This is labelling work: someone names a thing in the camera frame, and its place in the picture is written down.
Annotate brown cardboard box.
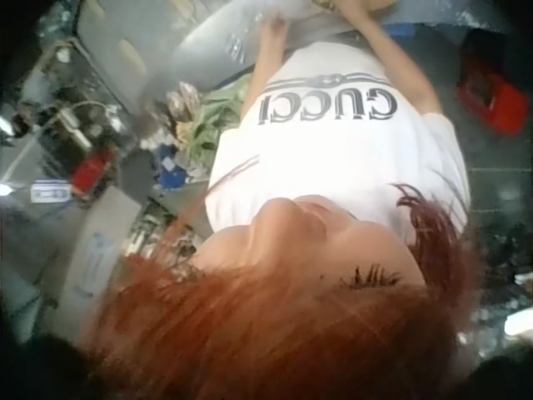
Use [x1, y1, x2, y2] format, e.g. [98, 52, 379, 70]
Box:
[49, 185, 144, 302]

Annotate blue plastic item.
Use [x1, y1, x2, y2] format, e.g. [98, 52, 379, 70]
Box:
[155, 141, 191, 191]

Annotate person's right hand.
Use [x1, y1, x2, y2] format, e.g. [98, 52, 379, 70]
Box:
[336, 0, 395, 33]

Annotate white cable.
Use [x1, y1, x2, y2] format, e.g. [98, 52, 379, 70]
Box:
[5, 99, 110, 183]

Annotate black round item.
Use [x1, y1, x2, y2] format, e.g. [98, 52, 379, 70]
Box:
[119, 148, 157, 193]

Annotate white object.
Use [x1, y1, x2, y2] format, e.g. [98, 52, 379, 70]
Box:
[502, 309, 533, 339]

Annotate white label card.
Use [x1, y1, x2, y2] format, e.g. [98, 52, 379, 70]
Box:
[30, 184, 71, 204]

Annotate red plastic crate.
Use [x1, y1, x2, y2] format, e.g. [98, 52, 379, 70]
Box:
[455, 31, 531, 135]

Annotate green leafy plants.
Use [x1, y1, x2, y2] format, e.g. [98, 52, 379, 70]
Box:
[182, 77, 253, 164]

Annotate shiny grey plastic bag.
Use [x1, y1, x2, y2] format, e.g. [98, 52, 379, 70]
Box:
[171, 5, 357, 81]

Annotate person's left hand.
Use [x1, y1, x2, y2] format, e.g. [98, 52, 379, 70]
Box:
[259, 15, 294, 49]

